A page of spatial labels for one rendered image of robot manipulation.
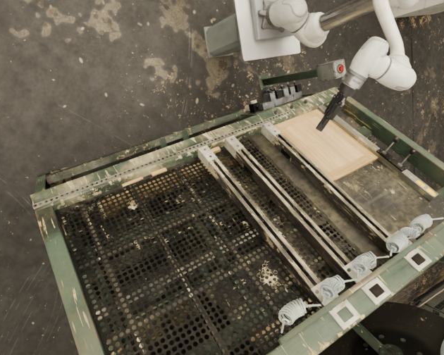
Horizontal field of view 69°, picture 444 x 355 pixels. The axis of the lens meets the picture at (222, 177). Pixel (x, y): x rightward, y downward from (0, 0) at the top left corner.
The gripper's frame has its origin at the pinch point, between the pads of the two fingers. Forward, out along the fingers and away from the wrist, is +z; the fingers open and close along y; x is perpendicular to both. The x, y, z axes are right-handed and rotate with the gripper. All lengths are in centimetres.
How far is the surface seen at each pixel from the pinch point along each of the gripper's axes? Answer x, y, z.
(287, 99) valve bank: 4, -91, 18
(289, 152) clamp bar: 6.0, -31.9, 32.4
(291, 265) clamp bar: 10, 41, 53
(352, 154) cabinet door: 45, -41, 19
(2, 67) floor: -183, -69, 78
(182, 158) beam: -51, -21, 60
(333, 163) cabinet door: 33, -31, 27
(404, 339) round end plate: 83, 45, 67
